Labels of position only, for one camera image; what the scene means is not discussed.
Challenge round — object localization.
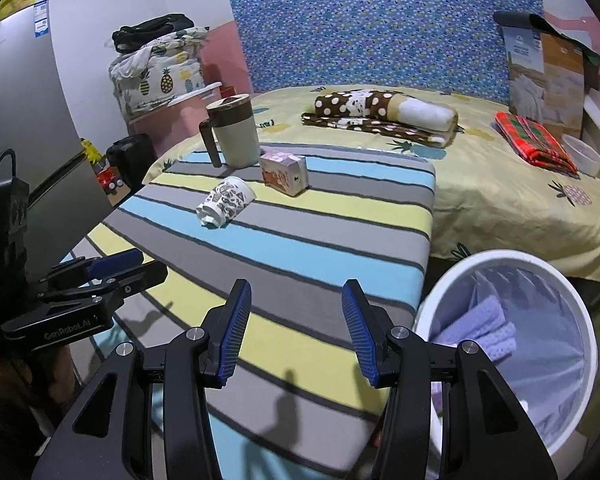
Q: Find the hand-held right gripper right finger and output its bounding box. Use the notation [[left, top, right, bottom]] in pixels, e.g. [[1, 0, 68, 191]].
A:
[[341, 279, 553, 480]]

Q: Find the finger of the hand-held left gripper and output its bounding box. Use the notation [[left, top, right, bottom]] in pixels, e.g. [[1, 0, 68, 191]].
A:
[[35, 262, 168, 311], [47, 249, 143, 286]]

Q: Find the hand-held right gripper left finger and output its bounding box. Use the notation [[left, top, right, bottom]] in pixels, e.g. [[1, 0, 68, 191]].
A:
[[30, 279, 253, 480]]

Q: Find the purple textured cloth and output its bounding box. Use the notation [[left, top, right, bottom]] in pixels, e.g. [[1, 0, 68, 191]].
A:
[[459, 296, 506, 333], [436, 319, 517, 362]]

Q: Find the white round bin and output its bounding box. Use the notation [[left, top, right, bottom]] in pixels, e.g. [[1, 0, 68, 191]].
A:
[[412, 249, 597, 453]]

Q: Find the small red white item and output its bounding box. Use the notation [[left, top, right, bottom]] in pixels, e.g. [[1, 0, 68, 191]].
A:
[[95, 167, 123, 193]]

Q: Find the black case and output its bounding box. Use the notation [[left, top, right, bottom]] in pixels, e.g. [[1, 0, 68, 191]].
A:
[[105, 134, 156, 191]]

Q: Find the striped table cover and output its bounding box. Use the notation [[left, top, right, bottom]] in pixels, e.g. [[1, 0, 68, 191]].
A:
[[55, 147, 437, 480]]

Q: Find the crumpled patterned paper cup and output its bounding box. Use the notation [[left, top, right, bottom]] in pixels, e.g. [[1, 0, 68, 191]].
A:
[[196, 176, 256, 228]]

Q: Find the grey refrigerator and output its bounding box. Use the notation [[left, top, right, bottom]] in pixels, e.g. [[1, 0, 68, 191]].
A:
[[0, 0, 116, 281]]

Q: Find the pink storage box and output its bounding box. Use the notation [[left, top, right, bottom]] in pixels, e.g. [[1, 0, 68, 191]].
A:
[[125, 81, 253, 161]]

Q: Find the small pink carton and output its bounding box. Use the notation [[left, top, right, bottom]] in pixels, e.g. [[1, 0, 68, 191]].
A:
[[259, 152, 308, 197]]

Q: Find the yellow pineapple-print bedsheet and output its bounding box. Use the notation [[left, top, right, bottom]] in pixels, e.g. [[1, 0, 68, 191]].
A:
[[142, 84, 600, 281]]

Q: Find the translucent bin liner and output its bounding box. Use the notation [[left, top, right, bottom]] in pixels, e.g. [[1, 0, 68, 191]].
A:
[[430, 266, 583, 436]]

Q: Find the pineapple-print bedding bundle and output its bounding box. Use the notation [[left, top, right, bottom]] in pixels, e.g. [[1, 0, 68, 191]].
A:
[[109, 27, 208, 118]]

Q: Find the blue white label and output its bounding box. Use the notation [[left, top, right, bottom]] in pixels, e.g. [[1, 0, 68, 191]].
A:
[[30, 0, 51, 38]]

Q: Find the brown polka-dot blanket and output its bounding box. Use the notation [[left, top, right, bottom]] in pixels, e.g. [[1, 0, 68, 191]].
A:
[[301, 88, 459, 148]]

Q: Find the black duffel bag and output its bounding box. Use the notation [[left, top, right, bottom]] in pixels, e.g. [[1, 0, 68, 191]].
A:
[[111, 14, 196, 53]]

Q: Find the red plaid cloth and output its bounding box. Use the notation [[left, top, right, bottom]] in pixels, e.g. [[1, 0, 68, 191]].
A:
[[495, 111, 578, 176]]

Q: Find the white bowl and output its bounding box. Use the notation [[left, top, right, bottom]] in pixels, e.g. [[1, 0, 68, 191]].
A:
[[561, 135, 600, 177]]

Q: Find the blue patterned headboard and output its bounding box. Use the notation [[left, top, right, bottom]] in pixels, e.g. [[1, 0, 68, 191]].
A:
[[227, 0, 543, 106]]

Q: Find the cardboard bedding package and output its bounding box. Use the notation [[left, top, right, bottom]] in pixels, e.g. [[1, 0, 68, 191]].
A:
[[502, 25, 588, 138]]

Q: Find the beige mug brown handle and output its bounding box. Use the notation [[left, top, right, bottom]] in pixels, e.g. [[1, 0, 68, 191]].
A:
[[197, 94, 262, 168]]

